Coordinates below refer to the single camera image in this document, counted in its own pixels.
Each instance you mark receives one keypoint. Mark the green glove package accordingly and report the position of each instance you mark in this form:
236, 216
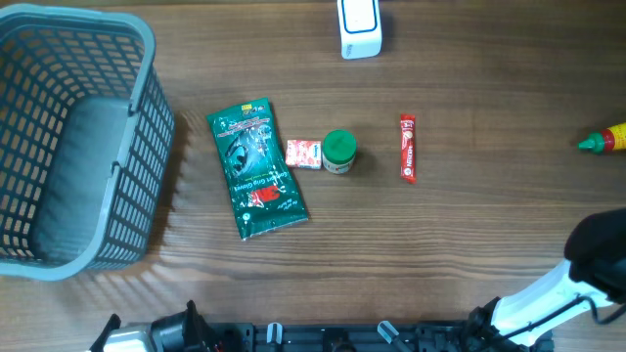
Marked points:
264, 195

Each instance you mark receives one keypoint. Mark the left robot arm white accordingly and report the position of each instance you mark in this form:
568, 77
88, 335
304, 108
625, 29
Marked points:
167, 333

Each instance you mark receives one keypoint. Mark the red sriracha bottle green cap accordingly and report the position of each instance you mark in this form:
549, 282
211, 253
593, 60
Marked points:
608, 140

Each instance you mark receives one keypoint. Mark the white barcode scanner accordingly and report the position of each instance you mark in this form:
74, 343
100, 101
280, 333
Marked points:
360, 28

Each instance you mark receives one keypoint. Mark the small red white box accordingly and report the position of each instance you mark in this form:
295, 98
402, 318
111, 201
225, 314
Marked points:
304, 154

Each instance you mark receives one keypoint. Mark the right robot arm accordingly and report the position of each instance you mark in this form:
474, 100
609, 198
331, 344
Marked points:
589, 278

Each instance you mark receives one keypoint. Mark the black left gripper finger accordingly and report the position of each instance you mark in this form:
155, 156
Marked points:
112, 324
192, 330

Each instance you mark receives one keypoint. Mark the green lid jar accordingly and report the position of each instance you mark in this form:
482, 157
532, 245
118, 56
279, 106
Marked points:
339, 149

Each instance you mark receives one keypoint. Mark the red stick sachet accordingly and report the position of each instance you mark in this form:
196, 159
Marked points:
407, 163

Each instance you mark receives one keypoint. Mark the grey plastic basket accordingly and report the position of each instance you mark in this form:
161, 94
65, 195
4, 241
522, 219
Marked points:
86, 133

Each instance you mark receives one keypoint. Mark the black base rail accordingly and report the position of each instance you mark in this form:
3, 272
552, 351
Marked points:
447, 336

